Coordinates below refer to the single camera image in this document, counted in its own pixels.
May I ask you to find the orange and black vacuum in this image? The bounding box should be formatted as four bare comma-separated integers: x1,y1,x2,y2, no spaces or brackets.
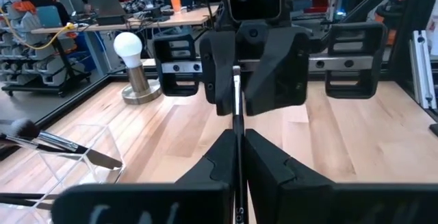
374,0,409,47

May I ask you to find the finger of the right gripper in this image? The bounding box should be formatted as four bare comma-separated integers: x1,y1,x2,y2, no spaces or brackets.
199,29,237,117
244,24,311,117

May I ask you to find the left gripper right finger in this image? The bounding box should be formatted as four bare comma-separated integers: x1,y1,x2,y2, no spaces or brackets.
244,129,335,224

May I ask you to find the single black pen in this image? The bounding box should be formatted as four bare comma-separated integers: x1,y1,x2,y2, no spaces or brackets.
231,64,246,224

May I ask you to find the grey laptop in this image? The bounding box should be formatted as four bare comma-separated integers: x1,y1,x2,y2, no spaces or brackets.
85,0,128,26

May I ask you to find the wooden-top desk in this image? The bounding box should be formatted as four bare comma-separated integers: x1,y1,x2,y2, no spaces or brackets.
29,3,220,36

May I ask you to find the clear acrylic brush organizer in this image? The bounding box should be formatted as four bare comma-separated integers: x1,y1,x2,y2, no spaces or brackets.
0,123,126,224

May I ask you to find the silver aluminium extrusion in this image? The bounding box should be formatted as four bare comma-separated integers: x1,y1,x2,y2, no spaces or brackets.
409,29,438,110

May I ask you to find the yellow cable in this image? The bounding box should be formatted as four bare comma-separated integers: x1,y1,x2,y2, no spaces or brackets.
0,7,75,51

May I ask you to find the grey desk leg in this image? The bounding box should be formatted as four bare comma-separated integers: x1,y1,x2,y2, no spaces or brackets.
83,31,116,78

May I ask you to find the brass table lamp white bulb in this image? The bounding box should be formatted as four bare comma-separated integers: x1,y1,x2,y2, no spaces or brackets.
113,31,163,106

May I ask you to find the large fluffy makeup brush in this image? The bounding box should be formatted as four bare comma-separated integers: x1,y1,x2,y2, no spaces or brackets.
9,118,124,171

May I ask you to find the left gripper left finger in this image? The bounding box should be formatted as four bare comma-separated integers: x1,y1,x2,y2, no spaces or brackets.
175,129,237,224

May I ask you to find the black aluminium table frame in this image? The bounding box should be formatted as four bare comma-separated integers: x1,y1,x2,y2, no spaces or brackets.
0,0,438,162

